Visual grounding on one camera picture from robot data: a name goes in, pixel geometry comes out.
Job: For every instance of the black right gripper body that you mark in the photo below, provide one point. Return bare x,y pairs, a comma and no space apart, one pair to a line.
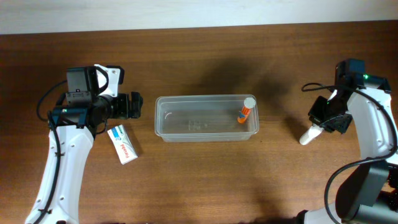
328,123

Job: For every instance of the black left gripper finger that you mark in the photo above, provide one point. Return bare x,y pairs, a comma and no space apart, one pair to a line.
136,100
135,112

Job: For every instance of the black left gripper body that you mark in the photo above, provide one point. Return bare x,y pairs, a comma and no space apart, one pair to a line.
135,104

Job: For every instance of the white bottle with pink label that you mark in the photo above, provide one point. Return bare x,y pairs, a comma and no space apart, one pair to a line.
312,132

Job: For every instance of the orange tube with white cap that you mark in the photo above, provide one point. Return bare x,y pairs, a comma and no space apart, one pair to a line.
248,104

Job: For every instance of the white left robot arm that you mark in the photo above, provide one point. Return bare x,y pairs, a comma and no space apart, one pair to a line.
73,129

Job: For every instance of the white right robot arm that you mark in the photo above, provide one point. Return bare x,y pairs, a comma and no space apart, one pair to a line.
364,191

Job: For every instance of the clear plastic container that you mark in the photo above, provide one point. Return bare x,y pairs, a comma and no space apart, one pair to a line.
203,118

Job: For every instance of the white toothpaste box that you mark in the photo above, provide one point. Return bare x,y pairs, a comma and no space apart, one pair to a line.
122,144

